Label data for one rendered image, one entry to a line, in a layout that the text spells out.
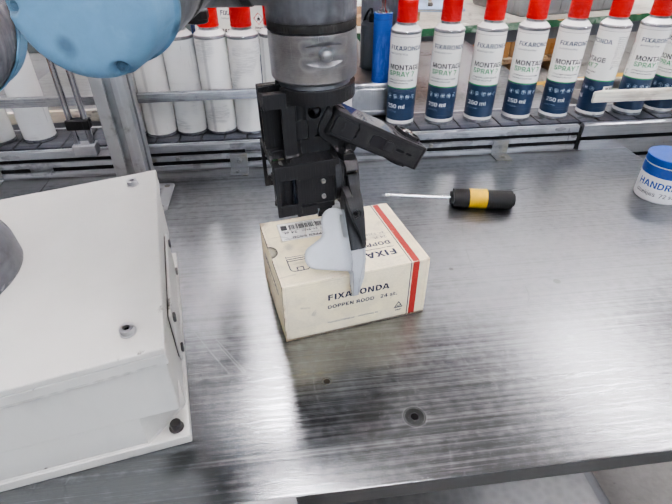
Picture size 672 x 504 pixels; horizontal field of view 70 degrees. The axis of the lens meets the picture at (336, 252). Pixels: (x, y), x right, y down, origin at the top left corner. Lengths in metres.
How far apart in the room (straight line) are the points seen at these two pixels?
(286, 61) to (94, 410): 0.31
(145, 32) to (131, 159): 0.51
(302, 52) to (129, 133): 0.40
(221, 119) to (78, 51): 0.60
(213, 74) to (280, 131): 0.41
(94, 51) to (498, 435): 0.41
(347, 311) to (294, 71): 0.25
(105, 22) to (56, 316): 0.24
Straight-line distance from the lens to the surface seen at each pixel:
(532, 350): 0.55
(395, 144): 0.48
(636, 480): 1.58
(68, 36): 0.29
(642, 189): 0.90
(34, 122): 0.96
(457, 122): 0.95
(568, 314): 0.61
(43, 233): 0.55
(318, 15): 0.40
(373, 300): 0.52
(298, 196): 0.45
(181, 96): 0.86
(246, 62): 0.85
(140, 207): 0.54
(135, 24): 0.28
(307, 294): 0.49
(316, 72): 0.41
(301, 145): 0.46
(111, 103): 0.76
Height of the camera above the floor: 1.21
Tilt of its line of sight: 36 degrees down
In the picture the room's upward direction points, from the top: straight up
